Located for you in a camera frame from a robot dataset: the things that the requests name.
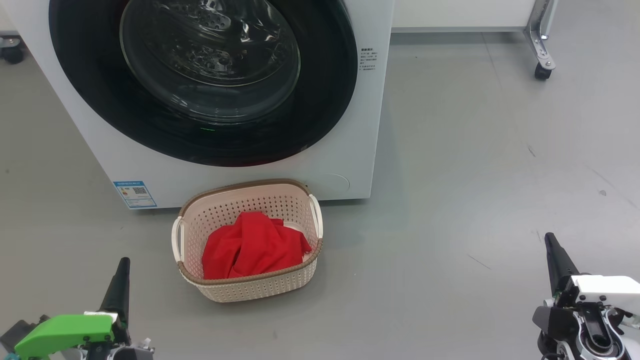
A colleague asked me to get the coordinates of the white partition panel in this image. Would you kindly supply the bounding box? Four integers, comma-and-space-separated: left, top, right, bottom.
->
391, 0, 540, 34

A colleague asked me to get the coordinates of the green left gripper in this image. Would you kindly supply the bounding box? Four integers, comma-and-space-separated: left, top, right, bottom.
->
14, 257, 132, 360

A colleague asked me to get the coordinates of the black printed text label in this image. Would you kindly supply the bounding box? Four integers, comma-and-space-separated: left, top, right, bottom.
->
360, 47, 379, 74

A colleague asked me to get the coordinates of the white front-load washing machine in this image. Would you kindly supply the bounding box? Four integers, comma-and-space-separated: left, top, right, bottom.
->
0, 0, 396, 210

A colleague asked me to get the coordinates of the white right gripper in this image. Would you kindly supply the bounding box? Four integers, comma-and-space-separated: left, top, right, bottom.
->
532, 232, 640, 346

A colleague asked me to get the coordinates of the red garment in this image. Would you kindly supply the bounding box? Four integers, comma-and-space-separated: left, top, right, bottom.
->
201, 211, 313, 280

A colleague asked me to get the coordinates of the cream perforated laundry basket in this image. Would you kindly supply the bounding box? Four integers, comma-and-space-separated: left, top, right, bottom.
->
171, 178, 324, 304

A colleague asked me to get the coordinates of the silver metal partition leg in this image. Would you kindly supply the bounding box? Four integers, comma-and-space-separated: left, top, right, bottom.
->
523, 0, 558, 71

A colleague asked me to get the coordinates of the grey curved rim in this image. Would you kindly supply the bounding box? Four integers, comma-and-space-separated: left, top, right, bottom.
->
48, 0, 359, 168

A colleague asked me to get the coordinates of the blue energy label sticker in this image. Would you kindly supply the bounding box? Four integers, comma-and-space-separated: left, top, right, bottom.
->
113, 180, 158, 210

